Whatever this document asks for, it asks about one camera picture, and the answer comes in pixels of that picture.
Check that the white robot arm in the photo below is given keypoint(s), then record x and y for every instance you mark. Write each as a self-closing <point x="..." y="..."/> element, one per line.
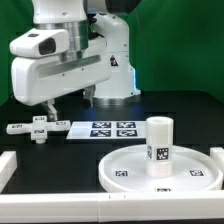
<point x="75" y="45"/>

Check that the white front fence bar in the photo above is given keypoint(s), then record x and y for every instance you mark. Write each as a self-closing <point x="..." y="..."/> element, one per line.
<point x="106" y="207"/>

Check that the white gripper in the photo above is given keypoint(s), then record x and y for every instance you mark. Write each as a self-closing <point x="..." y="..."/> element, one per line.
<point x="38" y="80"/>

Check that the white round table top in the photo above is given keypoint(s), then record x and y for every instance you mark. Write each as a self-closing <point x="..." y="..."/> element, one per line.
<point x="124" y="170"/>

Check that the white cross-shaped table base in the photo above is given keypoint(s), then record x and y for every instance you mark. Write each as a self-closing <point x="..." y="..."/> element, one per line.
<point x="39" y="128"/>

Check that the white marker sheet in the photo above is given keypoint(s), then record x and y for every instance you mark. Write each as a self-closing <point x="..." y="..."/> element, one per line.
<point x="107" y="130"/>

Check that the white left fence block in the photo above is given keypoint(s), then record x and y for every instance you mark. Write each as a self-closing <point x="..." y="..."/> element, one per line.
<point x="8" y="165"/>

